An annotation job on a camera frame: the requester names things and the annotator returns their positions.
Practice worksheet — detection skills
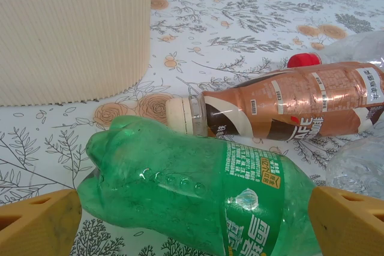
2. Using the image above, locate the clear bottle red label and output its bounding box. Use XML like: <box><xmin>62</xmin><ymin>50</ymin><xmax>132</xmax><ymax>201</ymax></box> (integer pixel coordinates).
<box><xmin>287</xmin><ymin>31</ymin><xmax>384</xmax><ymax>70</ymax></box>

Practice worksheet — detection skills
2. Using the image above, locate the clear bottle blue label white cap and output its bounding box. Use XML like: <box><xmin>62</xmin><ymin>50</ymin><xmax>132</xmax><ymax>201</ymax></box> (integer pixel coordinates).
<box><xmin>325</xmin><ymin>134</ymin><xmax>384</xmax><ymax>200</ymax></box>

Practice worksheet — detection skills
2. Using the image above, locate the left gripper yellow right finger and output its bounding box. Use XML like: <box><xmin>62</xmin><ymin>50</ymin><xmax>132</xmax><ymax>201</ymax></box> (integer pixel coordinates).
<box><xmin>308</xmin><ymin>186</ymin><xmax>384</xmax><ymax>256</ymax></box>

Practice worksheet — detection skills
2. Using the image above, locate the floral patterned tablecloth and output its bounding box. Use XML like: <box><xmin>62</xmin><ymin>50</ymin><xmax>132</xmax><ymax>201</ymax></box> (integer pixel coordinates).
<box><xmin>0</xmin><ymin>0</ymin><xmax>384</xmax><ymax>256</ymax></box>

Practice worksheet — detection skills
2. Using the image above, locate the green Sprite plastic bottle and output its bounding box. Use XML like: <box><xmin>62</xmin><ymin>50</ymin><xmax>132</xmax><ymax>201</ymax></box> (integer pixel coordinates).
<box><xmin>76</xmin><ymin>115</ymin><xmax>323</xmax><ymax>256</ymax></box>

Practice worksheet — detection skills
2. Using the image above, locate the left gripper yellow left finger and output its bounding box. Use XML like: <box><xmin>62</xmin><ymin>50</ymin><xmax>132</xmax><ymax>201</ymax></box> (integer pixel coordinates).
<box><xmin>0</xmin><ymin>188</ymin><xmax>82</xmax><ymax>256</ymax></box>

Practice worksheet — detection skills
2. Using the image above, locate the beige ribbed waste bin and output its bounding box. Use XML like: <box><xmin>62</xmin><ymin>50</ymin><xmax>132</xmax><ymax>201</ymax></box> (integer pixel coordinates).
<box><xmin>0</xmin><ymin>0</ymin><xmax>154</xmax><ymax>107</ymax></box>

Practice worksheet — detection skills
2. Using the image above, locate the brown coffee drink bottle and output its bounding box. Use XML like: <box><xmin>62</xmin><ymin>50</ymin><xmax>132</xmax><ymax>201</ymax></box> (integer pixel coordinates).
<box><xmin>165</xmin><ymin>61</ymin><xmax>384</xmax><ymax>143</ymax></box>

